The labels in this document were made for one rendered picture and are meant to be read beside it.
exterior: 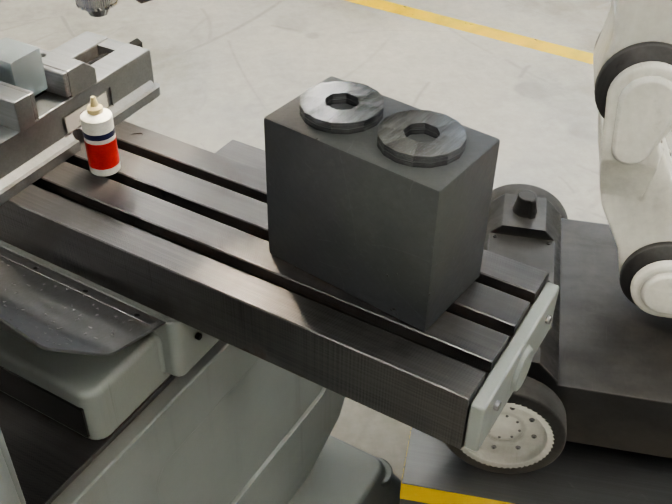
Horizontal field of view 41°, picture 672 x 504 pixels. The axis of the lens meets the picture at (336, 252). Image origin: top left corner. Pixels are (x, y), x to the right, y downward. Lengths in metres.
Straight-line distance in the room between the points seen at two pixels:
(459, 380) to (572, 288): 0.77
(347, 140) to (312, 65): 2.63
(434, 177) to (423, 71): 2.66
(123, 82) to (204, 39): 2.43
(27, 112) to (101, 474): 0.46
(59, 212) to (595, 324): 0.91
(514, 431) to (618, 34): 0.64
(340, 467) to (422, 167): 1.02
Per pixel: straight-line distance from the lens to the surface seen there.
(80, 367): 1.12
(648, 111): 1.33
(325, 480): 1.79
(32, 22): 4.04
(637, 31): 1.33
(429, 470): 1.56
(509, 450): 1.55
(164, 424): 1.22
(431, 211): 0.87
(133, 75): 1.36
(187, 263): 1.06
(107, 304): 1.13
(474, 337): 0.98
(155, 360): 1.16
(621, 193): 1.46
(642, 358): 1.58
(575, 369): 1.52
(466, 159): 0.90
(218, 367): 1.28
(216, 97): 3.34
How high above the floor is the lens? 1.64
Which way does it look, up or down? 39 degrees down
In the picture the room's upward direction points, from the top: 1 degrees clockwise
